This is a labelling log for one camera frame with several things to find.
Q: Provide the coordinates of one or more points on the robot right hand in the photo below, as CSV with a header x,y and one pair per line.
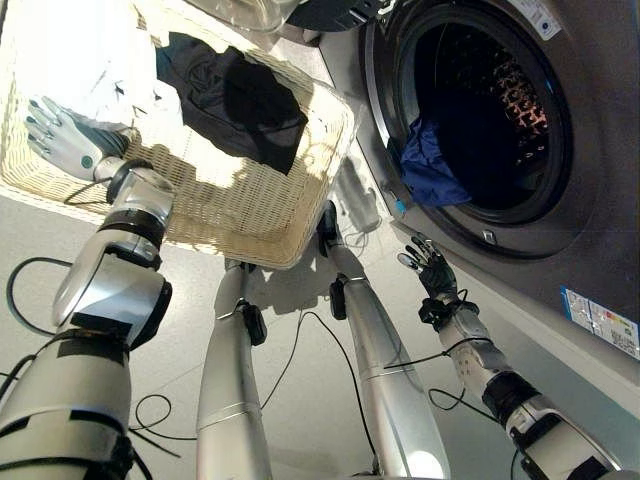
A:
x,y
437,277

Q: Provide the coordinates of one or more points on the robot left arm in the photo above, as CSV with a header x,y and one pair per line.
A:
x,y
90,310

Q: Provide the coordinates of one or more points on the white garment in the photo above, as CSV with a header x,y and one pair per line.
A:
x,y
85,55

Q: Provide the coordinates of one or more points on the robot leg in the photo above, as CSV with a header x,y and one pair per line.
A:
x,y
230,380
385,370

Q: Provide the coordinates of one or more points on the blue garment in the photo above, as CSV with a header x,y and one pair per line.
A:
x,y
430,170

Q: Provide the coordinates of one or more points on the black garment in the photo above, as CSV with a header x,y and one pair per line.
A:
x,y
240,105

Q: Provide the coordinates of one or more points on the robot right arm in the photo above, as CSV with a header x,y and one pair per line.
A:
x,y
480,350

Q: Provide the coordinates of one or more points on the white round-logo sticker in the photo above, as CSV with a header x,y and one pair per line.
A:
x,y
542,17

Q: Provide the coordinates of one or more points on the cream wicker laundry basket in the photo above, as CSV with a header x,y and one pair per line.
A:
x,y
240,210

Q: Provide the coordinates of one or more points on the energy label sticker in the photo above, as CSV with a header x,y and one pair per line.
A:
x,y
602,320

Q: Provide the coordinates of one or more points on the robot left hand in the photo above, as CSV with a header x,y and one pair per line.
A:
x,y
75,145

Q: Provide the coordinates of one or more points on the robot left leg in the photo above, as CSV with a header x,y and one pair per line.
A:
x,y
230,380

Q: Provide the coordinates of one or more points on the robot right leg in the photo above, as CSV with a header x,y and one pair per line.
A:
x,y
385,370

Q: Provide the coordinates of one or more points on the grey front-load washing machine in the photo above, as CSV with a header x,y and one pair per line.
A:
x,y
590,210

